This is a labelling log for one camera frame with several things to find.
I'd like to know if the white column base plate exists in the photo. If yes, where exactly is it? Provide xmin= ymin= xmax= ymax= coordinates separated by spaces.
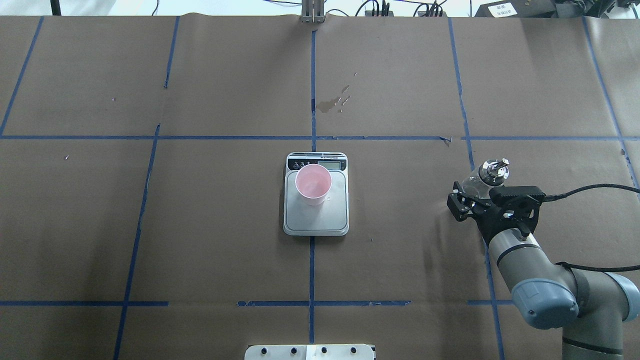
xmin=244 ymin=343 xmax=377 ymax=360

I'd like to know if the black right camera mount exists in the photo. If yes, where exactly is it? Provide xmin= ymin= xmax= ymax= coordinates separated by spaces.
xmin=489 ymin=186 xmax=546 ymax=239

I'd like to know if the aluminium frame post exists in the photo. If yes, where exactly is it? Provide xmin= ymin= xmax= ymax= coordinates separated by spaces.
xmin=300 ymin=0 xmax=326 ymax=24

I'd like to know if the white electronic kitchen scale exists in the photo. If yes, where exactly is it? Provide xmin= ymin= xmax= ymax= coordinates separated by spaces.
xmin=282 ymin=152 xmax=350 ymax=237

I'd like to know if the clear glass sauce bottle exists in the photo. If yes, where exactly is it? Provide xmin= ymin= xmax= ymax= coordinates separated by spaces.
xmin=461 ymin=158 xmax=510 ymax=199

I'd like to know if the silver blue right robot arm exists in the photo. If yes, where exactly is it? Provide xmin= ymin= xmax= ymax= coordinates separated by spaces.
xmin=446 ymin=182 xmax=639 ymax=360

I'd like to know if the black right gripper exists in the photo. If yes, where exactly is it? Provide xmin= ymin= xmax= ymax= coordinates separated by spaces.
xmin=446 ymin=181 xmax=520 ymax=246

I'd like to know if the pink plastic cup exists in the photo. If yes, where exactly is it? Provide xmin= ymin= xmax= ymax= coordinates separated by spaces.
xmin=294 ymin=164 xmax=333 ymax=207

